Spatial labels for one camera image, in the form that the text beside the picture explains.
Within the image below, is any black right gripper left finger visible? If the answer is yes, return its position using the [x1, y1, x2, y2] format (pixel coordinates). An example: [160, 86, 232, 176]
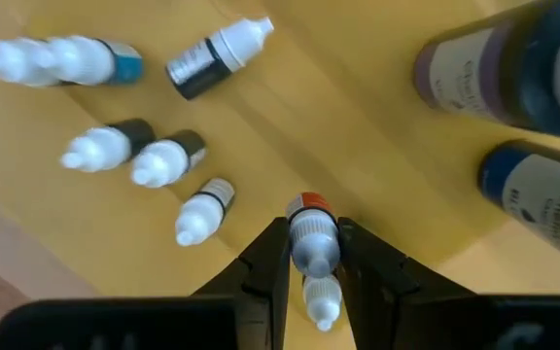
[0, 217, 293, 350]

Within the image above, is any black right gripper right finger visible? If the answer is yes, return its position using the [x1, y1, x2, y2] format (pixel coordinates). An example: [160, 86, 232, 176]
[336, 217, 560, 350]

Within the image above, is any small red dropper bottle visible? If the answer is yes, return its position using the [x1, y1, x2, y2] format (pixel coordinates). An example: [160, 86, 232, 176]
[285, 192, 342, 279]

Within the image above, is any small grey dropper bottle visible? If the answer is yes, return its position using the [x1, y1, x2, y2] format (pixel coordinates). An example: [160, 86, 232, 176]
[174, 177, 236, 248]

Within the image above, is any large blue food colouring bottle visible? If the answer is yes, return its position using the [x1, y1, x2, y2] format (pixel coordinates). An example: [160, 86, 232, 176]
[476, 139, 560, 269]

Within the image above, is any small black dropper bottle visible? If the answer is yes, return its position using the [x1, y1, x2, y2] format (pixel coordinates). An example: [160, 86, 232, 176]
[165, 17, 275, 102]
[59, 118, 158, 174]
[0, 36, 62, 88]
[129, 128, 208, 190]

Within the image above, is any large purple food colouring bottle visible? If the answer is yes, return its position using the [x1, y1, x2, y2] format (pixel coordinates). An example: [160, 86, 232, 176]
[413, 0, 560, 141]

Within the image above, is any small dark green dropper bottle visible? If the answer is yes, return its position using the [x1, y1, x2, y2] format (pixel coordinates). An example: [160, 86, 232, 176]
[36, 33, 145, 88]

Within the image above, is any yellow translucent plastic tray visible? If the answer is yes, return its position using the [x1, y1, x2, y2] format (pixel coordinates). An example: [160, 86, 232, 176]
[0, 0, 560, 350]

